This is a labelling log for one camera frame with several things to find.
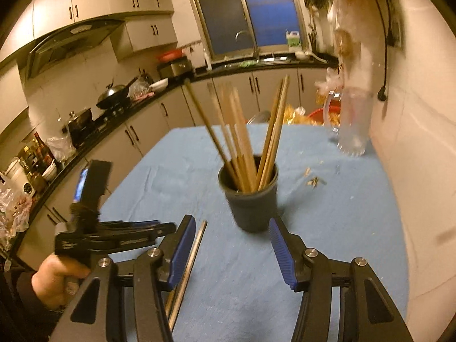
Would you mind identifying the wooden chopstick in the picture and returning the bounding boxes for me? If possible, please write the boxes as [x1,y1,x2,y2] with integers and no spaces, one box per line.
[219,84,251,192]
[208,84,247,192]
[261,75,290,189]
[256,80,284,191]
[184,79,241,188]
[229,86,257,192]
[165,220,208,331]
[221,84,250,192]

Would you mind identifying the black utensil holder cup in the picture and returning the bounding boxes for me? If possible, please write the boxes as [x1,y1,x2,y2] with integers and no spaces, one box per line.
[218,165,278,233]

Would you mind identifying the person left hand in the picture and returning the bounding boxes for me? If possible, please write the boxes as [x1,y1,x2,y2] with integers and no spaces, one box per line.
[31,253,90,310]

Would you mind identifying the sauce bottle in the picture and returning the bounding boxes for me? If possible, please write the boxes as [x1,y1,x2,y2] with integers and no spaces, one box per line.
[34,132,54,167]

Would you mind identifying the plastic bag on counter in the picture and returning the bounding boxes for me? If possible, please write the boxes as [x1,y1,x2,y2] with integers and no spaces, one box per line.
[46,135,76,162]

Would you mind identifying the black cooking pot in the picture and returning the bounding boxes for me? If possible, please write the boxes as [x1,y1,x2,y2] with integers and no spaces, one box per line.
[62,107,93,140]

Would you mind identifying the blue towel table cloth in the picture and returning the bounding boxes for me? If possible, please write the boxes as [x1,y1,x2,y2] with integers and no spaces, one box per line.
[101,125,409,341]

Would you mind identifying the black wok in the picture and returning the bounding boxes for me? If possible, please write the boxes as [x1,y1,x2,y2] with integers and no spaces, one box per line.
[96,76,138,110]

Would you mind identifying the white bowl on counter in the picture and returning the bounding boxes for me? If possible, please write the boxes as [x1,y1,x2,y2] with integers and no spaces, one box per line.
[149,78,168,93]

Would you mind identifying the steel toaster box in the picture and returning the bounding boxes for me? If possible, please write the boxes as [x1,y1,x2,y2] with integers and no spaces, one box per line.
[157,56,192,79]

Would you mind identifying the range hood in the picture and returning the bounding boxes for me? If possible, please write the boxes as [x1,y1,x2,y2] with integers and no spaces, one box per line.
[25,19,124,80]

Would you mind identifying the red basket on toaster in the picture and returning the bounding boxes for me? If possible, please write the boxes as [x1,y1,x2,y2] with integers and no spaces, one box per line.
[157,48,183,63]

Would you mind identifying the clear glass pitcher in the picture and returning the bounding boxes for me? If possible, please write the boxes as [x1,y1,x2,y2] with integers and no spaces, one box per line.
[323,87,373,157]

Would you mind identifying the red plastic basin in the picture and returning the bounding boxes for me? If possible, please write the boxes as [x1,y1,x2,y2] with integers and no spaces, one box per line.
[309,106,340,126]

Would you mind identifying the yellow plastic bag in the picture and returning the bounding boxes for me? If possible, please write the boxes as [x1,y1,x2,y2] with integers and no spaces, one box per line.
[283,104,318,126]

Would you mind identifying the metal steamer pan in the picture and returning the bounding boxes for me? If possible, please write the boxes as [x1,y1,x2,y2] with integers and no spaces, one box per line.
[247,110,270,124]

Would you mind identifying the sink faucet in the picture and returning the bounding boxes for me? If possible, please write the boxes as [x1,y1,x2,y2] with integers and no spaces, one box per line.
[235,29,260,60]

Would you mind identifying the green detergent bottle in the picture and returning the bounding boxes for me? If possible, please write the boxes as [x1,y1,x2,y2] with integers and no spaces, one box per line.
[285,31,302,52]

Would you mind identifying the window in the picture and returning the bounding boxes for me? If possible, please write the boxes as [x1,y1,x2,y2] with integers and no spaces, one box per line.
[192,0,305,61]

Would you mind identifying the black power cable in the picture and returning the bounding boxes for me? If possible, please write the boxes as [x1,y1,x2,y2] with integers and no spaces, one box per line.
[372,0,391,102]

